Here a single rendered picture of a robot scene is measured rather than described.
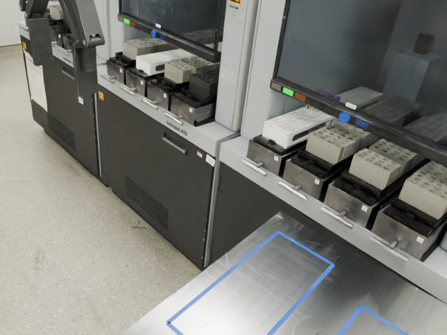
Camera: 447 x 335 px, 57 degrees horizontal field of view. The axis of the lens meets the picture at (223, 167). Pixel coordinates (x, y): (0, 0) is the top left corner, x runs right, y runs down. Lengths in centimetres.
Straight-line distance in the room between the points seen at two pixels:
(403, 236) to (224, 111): 75
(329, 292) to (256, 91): 75
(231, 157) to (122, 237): 90
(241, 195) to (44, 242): 108
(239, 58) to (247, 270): 78
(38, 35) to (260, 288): 58
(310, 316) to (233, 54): 92
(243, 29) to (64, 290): 127
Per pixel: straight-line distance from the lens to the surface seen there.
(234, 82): 145
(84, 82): 60
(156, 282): 192
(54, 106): 262
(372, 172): 120
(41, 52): 72
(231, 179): 146
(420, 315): 90
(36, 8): 70
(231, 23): 143
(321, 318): 82
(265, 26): 133
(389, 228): 115
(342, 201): 119
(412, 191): 117
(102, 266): 200
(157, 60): 178
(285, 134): 128
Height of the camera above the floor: 143
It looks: 32 degrees down
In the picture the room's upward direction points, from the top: 7 degrees clockwise
